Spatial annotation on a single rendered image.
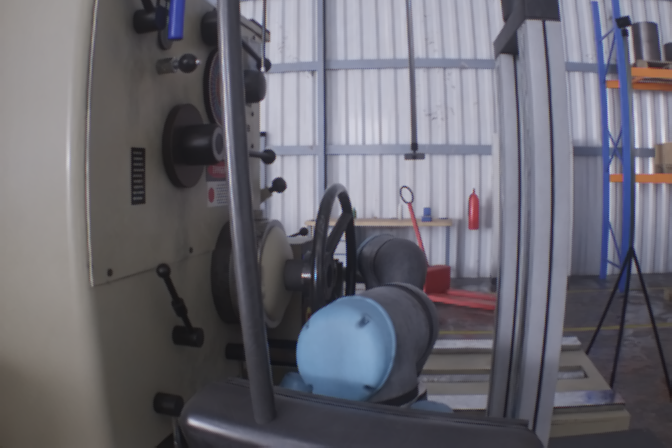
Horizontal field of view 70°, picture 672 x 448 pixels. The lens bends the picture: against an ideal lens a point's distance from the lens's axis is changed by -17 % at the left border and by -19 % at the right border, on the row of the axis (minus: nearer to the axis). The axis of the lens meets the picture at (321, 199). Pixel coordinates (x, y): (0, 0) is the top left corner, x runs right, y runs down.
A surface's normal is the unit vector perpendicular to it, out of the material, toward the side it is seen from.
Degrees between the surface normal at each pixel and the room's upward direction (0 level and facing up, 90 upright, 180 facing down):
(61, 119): 90
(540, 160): 90
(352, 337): 82
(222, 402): 20
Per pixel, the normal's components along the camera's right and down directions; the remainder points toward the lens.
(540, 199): -0.14, 0.04
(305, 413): -0.16, -0.93
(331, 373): -0.55, -0.10
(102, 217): 0.98, 0.00
